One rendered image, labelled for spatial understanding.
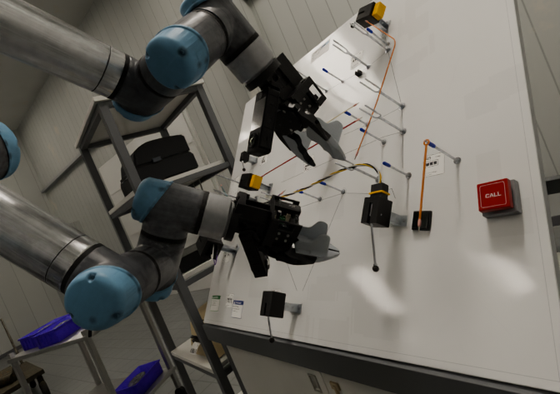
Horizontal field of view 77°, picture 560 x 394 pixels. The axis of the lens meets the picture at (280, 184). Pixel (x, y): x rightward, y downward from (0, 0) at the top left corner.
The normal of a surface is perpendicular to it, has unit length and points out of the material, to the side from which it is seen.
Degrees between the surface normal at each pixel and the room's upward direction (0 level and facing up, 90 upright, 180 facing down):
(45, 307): 90
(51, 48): 126
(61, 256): 75
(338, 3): 90
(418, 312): 52
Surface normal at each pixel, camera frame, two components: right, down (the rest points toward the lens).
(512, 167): -0.80, -0.31
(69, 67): 0.32, 0.71
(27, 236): 0.14, -0.31
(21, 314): 0.71, -0.29
